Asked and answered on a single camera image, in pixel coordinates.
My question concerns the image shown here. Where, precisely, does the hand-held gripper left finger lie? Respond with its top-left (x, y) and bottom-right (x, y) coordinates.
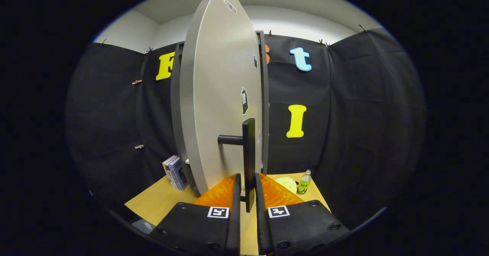
top-left (151, 173), bottom-right (242, 256)

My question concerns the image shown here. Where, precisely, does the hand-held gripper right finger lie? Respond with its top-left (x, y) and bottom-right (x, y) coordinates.
top-left (255, 173), bottom-right (350, 256)

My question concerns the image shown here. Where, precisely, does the grey shoe cabinet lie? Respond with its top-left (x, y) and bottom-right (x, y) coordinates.
top-left (171, 31), bottom-right (270, 195)

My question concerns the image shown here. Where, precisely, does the beige shoe cabinet door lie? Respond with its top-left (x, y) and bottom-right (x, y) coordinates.
top-left (180, 0), bottom-right (264, 213)

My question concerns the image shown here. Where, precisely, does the green drink bottle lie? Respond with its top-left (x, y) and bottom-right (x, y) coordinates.
top-left (297, 170), bottom-right (312, 195)

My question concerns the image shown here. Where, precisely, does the blue book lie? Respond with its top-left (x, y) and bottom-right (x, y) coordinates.
top-left (168, 157), bottom-right (189, 191)

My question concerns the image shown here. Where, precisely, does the white and yellow book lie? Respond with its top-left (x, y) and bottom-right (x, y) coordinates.
top-left (162, 156), bottom-right (178, 190)

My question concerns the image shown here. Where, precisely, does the black backdrop cloth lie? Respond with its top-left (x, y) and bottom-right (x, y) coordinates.
top-left (66, 27), bottom-right (426, 230)

